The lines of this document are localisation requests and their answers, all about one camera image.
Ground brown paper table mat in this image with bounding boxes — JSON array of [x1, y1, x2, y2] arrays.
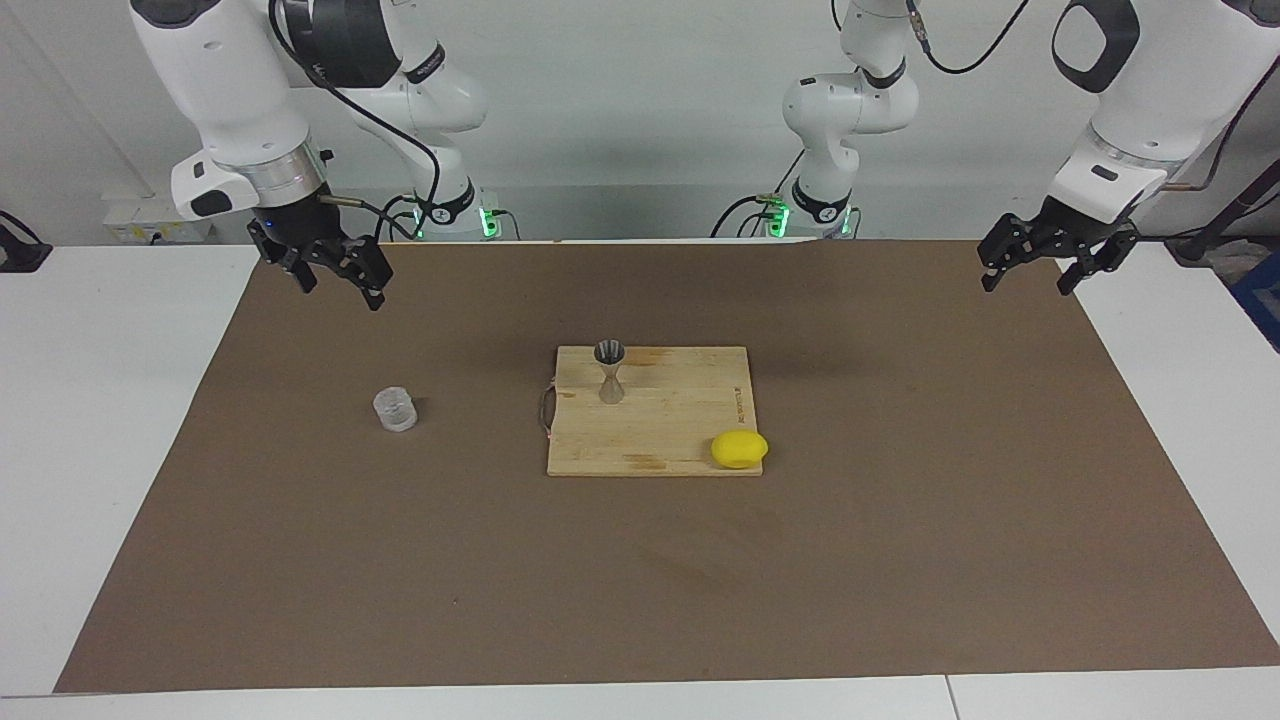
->
[[52, 238, 1280, 694]]

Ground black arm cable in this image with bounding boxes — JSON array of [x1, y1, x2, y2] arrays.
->
[[830, 0, 1280, 193], [268, 0, 441, 241]]

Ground black clamp with cable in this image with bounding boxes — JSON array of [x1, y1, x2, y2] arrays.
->
[[0, 208, 53, 273]]

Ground white wall power strip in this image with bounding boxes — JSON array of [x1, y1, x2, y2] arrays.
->
[[103, 195, 213, 244]]

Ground blue crate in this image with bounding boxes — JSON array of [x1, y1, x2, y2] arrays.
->
[[1230, 248, 1280, 353]]

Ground black right base cable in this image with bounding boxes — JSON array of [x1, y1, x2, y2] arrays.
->
[[375, 193, 426, 241]]

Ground black stand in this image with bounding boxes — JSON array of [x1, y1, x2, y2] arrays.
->
[[1165, 158, 1280, 267]]

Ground clear plastic measuring cup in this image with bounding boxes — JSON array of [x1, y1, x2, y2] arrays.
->
[[372, 387, 418, 433]]

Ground black base cable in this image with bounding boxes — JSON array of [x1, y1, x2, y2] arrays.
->
[[710, 150, 806, 239], [375, 193, 426, 241]]

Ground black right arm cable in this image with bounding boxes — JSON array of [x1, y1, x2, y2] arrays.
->
[[268, 0, 441, 241]]

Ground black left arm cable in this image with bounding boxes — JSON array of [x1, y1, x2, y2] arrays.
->
[[830, 0, 1280, 193]]

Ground yellow lemon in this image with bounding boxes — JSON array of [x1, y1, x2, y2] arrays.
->
[[710, 429, 770, 470]]

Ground wooden cutting board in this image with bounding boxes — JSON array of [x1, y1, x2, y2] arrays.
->
[[540, 345, 764, 478]]

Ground metal double jigger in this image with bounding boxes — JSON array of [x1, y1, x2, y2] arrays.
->
[[594, 339, 628, 406]]

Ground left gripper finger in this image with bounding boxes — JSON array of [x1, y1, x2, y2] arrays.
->
[[1057, 228, 1139, 296], [978, 212, 1036, 293]]

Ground black left base cable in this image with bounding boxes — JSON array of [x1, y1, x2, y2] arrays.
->
[[710, 150, 806, 239]]

